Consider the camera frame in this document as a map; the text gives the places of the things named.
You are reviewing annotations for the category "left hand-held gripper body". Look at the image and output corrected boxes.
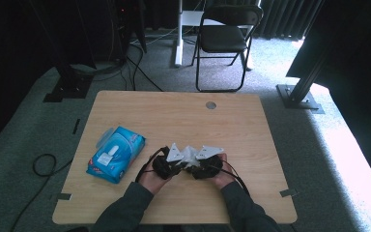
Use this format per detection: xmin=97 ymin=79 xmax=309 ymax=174
xmin=152 ymin=142 xmax=186 ymax=181

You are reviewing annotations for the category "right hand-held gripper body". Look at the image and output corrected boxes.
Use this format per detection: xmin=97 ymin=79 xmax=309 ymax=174
xmin=191 ymin=145 xmax=225 ymax=181

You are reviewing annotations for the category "white tissue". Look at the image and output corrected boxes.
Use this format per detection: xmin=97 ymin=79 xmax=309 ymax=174
xmin=179 ymin=145 xmax=205 ymax=168

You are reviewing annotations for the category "blue tissue pack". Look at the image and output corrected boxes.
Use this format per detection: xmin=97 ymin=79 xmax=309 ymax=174
xmin=86 ymin=126 xmax=147 ymax=185

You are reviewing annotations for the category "person's right hand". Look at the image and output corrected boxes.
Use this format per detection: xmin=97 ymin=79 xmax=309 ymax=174
xmin=210 ymin=153 xmax=239 ymax=190

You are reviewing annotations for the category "person's left hand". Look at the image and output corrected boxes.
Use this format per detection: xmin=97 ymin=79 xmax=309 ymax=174
xmin=138 ymin=159 xmax=172 ymax=196

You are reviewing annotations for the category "black stand with square base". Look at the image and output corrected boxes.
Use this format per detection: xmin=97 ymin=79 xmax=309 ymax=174
xmin=28 ymin=0 xmax=94 ymax=103

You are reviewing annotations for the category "white desk leg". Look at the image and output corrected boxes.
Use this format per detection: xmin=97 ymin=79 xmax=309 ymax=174
xmin=174 ymin=0 xmax=226 ymax=68

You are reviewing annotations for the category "black folding chair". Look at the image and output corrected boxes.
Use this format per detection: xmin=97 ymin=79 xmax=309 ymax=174
xmin=191 ymin=4 xmax=265 ymax=94

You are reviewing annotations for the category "dark pleated curtain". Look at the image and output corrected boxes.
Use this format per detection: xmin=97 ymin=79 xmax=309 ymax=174
xmin=257 ymin=0 xmax=325 ymax=42

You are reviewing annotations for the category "left hand-held gripper cable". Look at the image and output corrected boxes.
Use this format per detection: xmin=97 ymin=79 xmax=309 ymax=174
xmin=134 ymin=146 xmax=171 ymax=184

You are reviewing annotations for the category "hand-held gripper cable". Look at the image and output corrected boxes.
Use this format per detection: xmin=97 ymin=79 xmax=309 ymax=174
xmin=134 ymin=146 xmax=171 ymax=184
xmin=206 ymin=159 xmax=251 ymax=196

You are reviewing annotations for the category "right hand-held gripper cable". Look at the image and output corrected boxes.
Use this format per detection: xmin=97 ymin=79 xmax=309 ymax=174
xmin=206 ymin=159 xmax=251 ymax=196

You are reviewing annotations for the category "bundle of black floor cables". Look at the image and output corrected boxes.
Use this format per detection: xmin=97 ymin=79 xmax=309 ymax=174
xmin=71 ymin=32 xmax=164 ymax=93

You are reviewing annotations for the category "black metal stand with base plate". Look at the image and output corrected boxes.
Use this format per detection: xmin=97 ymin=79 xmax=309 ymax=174
xmin=275 ymin=47 xmax=326 ymax=115

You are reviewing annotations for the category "black looped floor cable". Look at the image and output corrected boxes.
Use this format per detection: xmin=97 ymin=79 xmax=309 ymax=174
xmin=11 ymin=153 xmax=74 ymax=232

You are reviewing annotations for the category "white floor cable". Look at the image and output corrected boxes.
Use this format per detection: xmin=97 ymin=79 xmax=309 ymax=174
xmin=129 ymin=25 xmax=179 ymax=46

